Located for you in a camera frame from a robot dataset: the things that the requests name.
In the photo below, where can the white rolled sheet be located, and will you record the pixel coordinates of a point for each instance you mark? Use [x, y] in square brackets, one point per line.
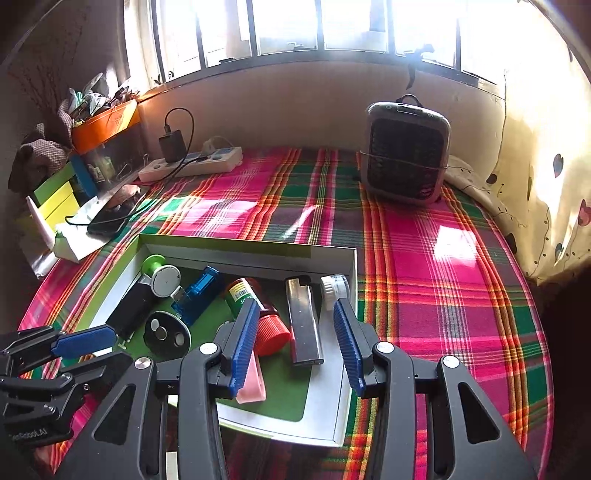
[41, 226]

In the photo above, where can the blue translucent usb device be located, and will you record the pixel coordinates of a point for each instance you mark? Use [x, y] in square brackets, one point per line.
[196, 293]

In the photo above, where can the black rectangular device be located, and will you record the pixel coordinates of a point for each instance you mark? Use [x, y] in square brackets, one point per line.
[131, 307]

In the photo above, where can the white paper sheet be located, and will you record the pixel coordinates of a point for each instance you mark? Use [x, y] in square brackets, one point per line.
[76, 244]

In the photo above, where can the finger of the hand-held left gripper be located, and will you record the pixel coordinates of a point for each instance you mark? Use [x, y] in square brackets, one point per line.
[85, 340]
[99, 369]

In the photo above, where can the grey plug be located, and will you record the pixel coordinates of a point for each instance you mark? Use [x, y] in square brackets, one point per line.
[212, 146]

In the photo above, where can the red-capped green bottle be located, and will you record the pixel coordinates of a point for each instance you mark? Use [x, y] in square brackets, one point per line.
[273, 334]

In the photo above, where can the brown checked cloth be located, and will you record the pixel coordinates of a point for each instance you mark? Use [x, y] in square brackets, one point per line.
[39, 154]

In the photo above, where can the black smartphone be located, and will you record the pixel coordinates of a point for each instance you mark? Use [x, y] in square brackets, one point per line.
[113, 214]

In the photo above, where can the green cardboard box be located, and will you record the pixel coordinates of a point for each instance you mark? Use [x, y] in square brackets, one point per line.
[277, 394]

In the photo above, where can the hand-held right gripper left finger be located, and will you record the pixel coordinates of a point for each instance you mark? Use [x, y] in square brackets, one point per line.
[244, 341]

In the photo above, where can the green thread spool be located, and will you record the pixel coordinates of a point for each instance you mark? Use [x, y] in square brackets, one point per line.
[164, 281]

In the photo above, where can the window grille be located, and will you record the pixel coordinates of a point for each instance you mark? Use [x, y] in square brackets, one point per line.
[318, 27]

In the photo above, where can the cream heart-print curtain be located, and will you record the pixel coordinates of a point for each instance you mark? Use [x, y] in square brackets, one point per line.
[545, 184]

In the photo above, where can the orange box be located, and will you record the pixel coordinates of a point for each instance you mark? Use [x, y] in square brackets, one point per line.
[104, 124]

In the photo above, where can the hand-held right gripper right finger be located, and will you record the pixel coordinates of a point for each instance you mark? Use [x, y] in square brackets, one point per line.
[348, 346]

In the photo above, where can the black charger adapter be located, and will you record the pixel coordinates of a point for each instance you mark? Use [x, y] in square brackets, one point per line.
[171, 146]

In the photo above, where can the plaid blanket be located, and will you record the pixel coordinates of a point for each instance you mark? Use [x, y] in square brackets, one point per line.
[415, 277]

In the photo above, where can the white power strip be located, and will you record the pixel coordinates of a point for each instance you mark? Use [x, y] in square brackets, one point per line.
[212, 164]

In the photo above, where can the yellow-green box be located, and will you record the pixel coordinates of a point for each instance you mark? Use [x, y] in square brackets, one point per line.
[55, 198]

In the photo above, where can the black round disc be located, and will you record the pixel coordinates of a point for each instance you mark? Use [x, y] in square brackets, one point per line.
[166, 334]

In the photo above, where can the blue box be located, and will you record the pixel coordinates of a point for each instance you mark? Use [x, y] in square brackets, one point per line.
[85, 177]

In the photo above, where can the long black case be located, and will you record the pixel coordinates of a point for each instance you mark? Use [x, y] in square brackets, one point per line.
[304, 323]

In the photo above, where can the pink clip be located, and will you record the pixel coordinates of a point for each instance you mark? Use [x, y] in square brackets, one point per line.
[251, 387]

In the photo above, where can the white small cap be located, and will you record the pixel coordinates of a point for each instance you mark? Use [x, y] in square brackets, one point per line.
[333, 288]

